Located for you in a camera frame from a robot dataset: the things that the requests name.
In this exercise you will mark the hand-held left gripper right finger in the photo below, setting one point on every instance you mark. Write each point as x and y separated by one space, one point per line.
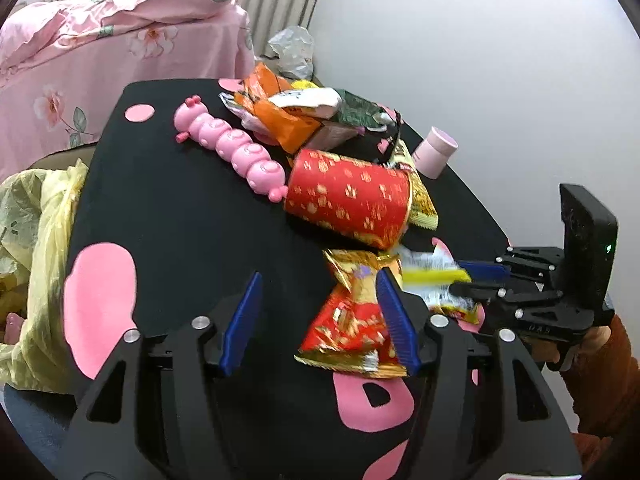
395 320

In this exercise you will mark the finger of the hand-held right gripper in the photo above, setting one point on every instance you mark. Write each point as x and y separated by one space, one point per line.
482 269
475 290

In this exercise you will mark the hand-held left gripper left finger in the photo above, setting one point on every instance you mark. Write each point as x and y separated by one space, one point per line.
240 330

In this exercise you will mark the white yellow-striped wrapper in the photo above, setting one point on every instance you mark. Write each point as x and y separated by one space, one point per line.
430 270

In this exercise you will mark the red gold snack wrapper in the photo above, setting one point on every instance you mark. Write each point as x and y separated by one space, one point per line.
345 320

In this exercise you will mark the yellow trash bag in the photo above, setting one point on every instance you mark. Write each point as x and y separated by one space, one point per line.
45 260

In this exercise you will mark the person's right hand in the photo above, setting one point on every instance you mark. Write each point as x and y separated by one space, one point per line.
595 337

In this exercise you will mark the yellow snack wrapper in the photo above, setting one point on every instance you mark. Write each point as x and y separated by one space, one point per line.
422 200

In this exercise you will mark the black pink-patterned tablecloth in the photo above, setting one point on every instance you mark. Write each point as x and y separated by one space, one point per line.
175 235

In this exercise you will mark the pink cylindrical cup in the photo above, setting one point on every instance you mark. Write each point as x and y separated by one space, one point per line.
432 157

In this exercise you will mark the red gold-printed paper cup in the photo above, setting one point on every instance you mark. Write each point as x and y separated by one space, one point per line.
345 195

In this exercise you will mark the pink caterpillar toy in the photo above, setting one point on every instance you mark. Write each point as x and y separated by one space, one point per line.
235 142

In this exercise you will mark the dark green packet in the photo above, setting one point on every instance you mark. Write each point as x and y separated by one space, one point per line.
360 107

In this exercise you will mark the orange snack wrapper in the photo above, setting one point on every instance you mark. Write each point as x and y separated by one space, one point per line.
290 127

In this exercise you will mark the white packet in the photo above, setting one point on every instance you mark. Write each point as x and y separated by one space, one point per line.
310 102

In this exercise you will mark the cardboard box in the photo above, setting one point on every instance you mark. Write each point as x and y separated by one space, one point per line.
60 157

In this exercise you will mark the white plastic bag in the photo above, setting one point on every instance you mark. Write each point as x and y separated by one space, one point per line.
292 52

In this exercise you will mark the pink floral quilt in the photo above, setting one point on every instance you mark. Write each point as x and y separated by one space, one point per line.
100 60

